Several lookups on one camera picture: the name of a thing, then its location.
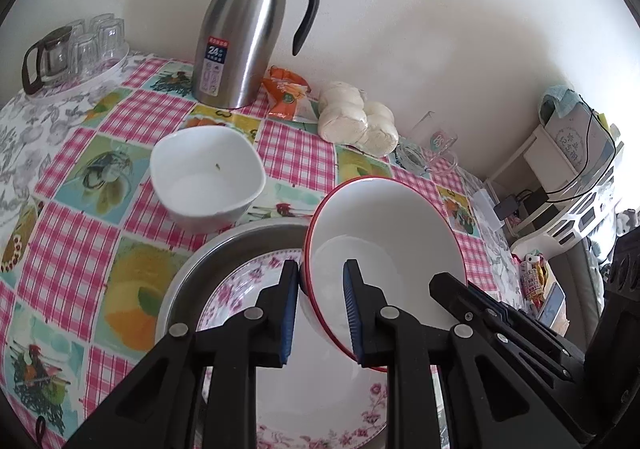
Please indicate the small glass cup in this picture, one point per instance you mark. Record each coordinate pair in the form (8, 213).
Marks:
(101, 21)
(76, 28)
(85, 56)
(111, 39)

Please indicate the black charger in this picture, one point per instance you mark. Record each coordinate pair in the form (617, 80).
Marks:
(507, 206)

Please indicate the white curved chair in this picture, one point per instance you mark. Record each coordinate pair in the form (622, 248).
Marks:
(575, 224)

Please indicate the glass mug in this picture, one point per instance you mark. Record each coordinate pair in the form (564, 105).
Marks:
(435, 141)

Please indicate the grey printed pouch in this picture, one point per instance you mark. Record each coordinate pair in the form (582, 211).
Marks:
(575, 139)

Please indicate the white shelf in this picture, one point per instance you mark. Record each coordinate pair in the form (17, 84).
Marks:
(542, 159)

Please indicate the orange snack packet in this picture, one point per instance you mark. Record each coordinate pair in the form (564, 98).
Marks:
(287, 96)

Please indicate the stainless steel round plate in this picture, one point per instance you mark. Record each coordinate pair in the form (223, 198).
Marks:
(200, 269)

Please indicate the pink floral plate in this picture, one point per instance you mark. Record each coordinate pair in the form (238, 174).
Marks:
(320, 409)

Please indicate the stainless steel thermos jug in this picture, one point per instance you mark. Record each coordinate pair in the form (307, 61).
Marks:
(235, 39)

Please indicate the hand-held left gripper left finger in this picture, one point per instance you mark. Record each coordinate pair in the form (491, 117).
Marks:
(287, 309)

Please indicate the white tray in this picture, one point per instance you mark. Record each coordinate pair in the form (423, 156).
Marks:
(107, 75)

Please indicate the white power strip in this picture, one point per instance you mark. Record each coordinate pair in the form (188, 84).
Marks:
(486, 206)

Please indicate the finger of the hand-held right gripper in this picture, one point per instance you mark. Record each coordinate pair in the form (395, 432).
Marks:
(520, 316)
(450, 291)

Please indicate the colourful small packet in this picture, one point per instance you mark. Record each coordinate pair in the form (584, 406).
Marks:
(534, 276)

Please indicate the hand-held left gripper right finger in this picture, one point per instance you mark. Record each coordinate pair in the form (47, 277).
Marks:
(352, 309)

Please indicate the bag of steamed buns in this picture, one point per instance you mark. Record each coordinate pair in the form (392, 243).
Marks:
(350, 119)

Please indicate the white square bowl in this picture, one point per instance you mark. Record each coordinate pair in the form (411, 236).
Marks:
(200, 194)

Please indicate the teal cloth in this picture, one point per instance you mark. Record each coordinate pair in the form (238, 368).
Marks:
(560, 96)

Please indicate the smartphone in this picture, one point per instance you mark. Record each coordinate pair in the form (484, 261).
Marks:
(555, 304)

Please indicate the glass teapot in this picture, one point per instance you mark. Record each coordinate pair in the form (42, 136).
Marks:
(52, 56)

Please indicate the strawberry print red-rimmed bowl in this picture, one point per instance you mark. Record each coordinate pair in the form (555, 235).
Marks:
(400, 229)

